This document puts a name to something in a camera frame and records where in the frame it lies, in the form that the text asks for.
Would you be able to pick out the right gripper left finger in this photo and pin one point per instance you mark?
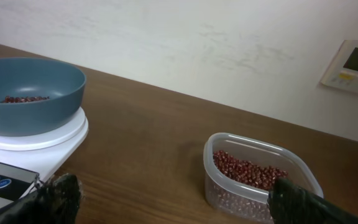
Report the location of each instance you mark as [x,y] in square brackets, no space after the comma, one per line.
[53,202]

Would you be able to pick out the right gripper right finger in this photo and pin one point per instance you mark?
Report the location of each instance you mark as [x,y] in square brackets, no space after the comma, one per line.
[289,203]

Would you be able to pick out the white digital kitchen scale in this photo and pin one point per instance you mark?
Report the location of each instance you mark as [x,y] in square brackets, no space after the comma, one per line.
[29,160]

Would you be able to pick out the clear plastic container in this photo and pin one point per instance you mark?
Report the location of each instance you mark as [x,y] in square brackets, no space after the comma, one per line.
[243,200]

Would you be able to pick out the red azuki beans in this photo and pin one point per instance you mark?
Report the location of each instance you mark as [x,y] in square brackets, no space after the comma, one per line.
[246,172]

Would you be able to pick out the beans in teal bowl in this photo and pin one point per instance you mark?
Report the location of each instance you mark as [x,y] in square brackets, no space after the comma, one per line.
[11,99]

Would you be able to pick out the teal plastic bowl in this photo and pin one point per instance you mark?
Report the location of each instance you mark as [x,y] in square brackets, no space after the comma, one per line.
[22,77]

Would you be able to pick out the wall thermostat control panel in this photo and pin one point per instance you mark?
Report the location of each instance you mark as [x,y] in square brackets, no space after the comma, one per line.
[342,72]

